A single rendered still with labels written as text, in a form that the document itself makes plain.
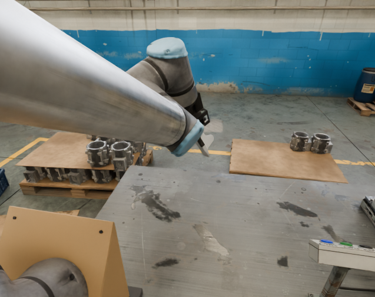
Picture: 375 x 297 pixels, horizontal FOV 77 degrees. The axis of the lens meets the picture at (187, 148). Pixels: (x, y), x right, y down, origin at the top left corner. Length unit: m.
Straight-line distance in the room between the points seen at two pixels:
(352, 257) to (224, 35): 5.33
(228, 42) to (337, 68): 2.43
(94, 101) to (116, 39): 6.11
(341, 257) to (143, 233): 0.72
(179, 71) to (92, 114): 0.38
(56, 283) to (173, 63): 0.56
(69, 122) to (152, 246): 0.87
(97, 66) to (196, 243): 0.91
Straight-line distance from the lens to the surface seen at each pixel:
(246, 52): 5.84
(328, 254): 0.79
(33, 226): 0.78
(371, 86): 5.80
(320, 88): 6.34
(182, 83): 0.61
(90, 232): 0.69
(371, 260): 0.83
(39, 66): 0.19
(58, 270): 0.69
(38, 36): 0.20
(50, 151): 2.93
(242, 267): 1.02
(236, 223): 1.15
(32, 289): 0.63
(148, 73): 0.56
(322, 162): 3.15
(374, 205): 1.40
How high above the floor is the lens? 1.62
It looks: 29 degrees down
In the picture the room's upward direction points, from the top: straight up
